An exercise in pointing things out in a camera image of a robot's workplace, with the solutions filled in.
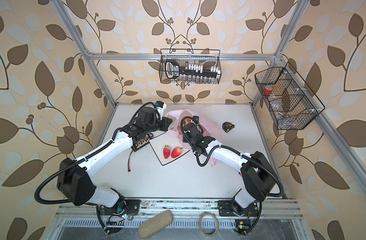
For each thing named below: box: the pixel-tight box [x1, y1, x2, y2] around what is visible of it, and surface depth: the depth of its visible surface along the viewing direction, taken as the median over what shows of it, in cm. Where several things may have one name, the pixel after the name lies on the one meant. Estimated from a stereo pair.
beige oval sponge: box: [138, 210, 173, 239], surface depth 69 cm
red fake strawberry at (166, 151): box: [163, 145, 171, 160], surface depth 91 cm
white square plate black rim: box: [148, 132, 190, 166], surface depth 96 cm
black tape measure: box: [222, 121, 235, 133], surface depth 107 cm
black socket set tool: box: [164, 59, 221, 79], surface depth 84 cm
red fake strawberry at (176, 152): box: [171, 147, 183, 159], surface depth 91 cm
